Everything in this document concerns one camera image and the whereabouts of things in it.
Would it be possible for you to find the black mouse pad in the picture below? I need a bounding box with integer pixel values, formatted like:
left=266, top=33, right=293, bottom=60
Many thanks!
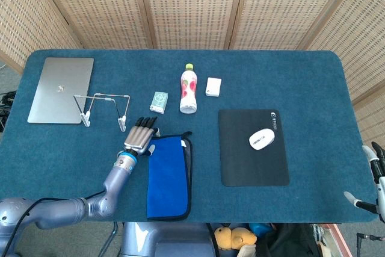
left=217, top=108, right=291, bottom=188

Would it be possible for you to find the silver laptop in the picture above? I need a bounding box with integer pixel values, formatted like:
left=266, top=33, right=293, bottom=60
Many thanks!
left=26, top=57, right=95, bottom=125

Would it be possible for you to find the black angled cable plug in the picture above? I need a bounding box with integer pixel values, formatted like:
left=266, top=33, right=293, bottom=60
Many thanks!
left=356, top=232, right=385, bottom=257

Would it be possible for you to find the pink drink bottle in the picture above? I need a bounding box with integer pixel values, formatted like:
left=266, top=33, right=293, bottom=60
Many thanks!
left=179, top=63, right=199, bottom=115

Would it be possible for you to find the pink wooden frame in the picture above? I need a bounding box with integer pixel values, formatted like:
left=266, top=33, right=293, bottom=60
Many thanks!
left=317, top=223, right=353, bottom=257

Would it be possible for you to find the small white box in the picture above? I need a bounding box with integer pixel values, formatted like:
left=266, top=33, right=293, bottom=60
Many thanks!
left=205, top=77, right=223, bottom=98

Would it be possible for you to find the bamboo folding screen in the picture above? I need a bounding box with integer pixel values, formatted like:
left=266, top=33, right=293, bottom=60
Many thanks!
left=0, top=0, right=385, bottom=181

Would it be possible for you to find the yellow plush toy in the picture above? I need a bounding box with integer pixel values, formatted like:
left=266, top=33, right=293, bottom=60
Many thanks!
left=214, top=226, right=258, bottom=251

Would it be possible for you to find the green tissue pack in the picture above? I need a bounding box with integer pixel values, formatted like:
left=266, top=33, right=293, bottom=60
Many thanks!
left=149, top=91, right=168, bottom=114

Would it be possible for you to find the grey and blue cloth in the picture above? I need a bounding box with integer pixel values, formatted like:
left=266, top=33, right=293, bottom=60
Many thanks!
left=146, top=131, right=193, bottom=221

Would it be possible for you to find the wire laptop stand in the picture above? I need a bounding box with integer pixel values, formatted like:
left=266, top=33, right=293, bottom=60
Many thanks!
left=73, top=92, right=132, bottom=133

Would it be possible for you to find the black bag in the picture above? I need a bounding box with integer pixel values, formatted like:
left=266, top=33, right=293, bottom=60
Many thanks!
left=255, top=223, right=322, bottom=257

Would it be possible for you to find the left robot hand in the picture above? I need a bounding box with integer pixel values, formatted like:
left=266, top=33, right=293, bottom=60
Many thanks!
left=123, top=116, right=161, bottom=157

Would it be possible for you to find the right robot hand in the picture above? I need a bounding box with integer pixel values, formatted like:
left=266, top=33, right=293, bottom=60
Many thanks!
left=343, top=141, right=385, bottom=223

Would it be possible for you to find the black cable bundle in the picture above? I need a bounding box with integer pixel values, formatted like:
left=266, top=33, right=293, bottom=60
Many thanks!
left=0, top=90, right=17, bottom=133

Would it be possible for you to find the grey robot torso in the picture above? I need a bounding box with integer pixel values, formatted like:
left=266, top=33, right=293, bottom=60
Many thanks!
left=120, top=222, right=216, bottom=257

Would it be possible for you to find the blue plastic object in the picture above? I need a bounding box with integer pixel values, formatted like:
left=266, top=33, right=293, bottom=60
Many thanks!
left=249, top=223, right=273, bottom=237

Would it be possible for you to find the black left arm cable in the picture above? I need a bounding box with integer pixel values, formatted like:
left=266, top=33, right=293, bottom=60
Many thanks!
left=8, top=190, right=106, bottom=253

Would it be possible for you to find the white computer mouse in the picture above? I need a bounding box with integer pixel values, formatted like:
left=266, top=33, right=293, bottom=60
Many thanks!
left=248, top=128, right=276, bottom=150

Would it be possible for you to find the silver metal clamp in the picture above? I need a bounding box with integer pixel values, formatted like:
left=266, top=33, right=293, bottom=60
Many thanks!
left=312, top=224, right=328, bottom=245

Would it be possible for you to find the blue table cloth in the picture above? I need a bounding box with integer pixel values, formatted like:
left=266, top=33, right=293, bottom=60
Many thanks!
left=0, top=48, right=380, bottom=224

